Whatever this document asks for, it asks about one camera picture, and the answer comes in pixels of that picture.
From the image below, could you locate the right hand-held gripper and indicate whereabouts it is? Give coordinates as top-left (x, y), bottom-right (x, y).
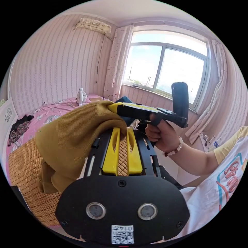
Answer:
top-left (107, 103), bottom-right (189, 129)

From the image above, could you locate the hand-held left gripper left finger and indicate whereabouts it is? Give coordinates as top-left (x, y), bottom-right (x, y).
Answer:
top-left (102, 127), bottom-right (120, 176)

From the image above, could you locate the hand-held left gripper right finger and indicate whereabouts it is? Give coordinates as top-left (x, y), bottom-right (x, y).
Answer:
top-left (126, 127), bottom-right (143, 174)

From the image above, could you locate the deep yellow long sleeve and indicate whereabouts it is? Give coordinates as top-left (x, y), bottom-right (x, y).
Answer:
top-left (35, 100), bottom-right (127, 194)

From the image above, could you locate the person's right forearm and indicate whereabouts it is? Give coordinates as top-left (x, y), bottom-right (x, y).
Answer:
top-left (164, 139), bottom-right (220, 176)

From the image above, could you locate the person's right hand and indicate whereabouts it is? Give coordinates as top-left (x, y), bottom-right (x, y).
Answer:
top-left (145, 113), bottom-right (184, 156)

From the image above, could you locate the small white fan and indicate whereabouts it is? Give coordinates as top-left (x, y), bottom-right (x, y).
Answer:
top-left (76, 88), bottom-right (88, 106)

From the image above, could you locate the dotted pink curtain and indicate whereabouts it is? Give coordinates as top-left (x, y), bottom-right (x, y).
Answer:
top-left (103, 24), bottom-right (134, 99)
top-left (185, 40), bottom-right (229, 144)

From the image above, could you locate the window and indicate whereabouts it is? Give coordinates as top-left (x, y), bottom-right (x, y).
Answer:
top-left (122, 29), bottom-right (212, 111)

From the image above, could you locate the person's body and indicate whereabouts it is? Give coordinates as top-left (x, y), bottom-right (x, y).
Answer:
top-left (179, 126), bottom-right (248, 238)

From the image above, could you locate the bed with pink sheet and woven mat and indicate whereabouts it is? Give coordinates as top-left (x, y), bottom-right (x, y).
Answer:
top-left (0, 93), bottom-right (140, 227)

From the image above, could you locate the air conditioner with cloth cover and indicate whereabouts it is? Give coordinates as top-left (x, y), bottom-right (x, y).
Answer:
top-left (73, 17), bottom-right (112, 37)

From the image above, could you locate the pile of clothes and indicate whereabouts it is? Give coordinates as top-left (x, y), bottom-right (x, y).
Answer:
top-left (7, 114), bottom-right (34, 146)

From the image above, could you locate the black power cable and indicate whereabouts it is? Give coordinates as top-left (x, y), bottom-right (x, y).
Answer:
top-left (94, 34), bottom-right (106, 84)

